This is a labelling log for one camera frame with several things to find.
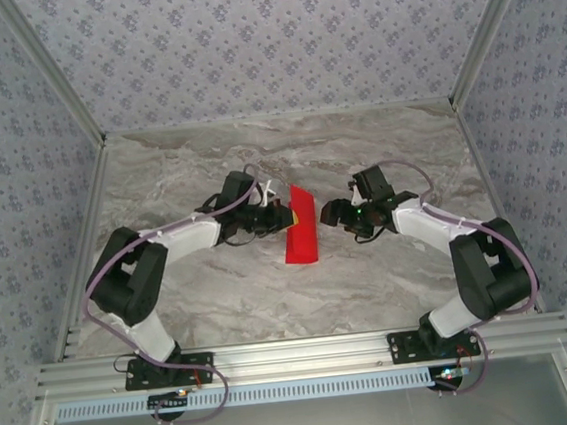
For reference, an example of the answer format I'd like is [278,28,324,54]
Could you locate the thin aluminium table edge strip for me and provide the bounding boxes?
[104,97,455,139]

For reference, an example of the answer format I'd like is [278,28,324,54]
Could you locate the aluminium mounting beam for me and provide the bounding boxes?
[31,312,567,402]

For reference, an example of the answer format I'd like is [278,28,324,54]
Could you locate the small black controller board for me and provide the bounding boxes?
[147,389,192,412]
[431,363,475,391]

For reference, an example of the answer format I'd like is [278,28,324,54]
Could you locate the white left camera mount bracket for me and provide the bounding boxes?
[258,177,282,207]

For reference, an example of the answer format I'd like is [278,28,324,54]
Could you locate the thin black right gripper cable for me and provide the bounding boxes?
[352,221,393,245]

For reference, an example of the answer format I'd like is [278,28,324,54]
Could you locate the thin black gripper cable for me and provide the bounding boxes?
[192,188,271,255]
[352,221,393,245]

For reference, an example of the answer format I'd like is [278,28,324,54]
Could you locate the thin black left gripper cable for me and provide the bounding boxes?
[192,188,271,255]

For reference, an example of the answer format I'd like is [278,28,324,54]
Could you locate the aluminium side rail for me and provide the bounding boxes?
[451,93,548,320]
[33,138,131,364]

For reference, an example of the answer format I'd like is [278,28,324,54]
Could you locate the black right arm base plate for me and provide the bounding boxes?
[386,323,481,367]

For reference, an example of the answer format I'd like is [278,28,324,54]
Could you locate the slotted grey cable duct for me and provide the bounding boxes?
[54,365,445,425]

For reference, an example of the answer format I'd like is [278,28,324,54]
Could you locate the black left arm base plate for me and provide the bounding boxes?
[122,349,218,392]

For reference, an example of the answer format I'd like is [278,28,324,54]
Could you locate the aluminium corner post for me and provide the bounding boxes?
[438,0,553,107]
[0,0,110,158]

